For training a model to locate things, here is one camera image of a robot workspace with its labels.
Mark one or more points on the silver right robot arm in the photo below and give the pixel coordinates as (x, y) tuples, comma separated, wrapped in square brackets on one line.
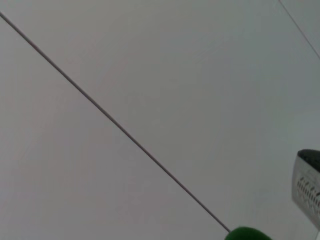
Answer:
[(307, 185)]

